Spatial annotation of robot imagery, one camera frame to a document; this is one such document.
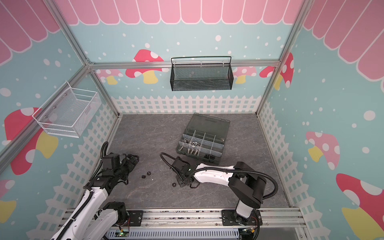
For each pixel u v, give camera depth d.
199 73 0.94
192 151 0.97
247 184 0.45
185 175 0.62
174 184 0.85
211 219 0.76
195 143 1.00
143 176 0.88
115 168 0.65
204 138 1.02
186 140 1.03
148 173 0.89
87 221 0.44
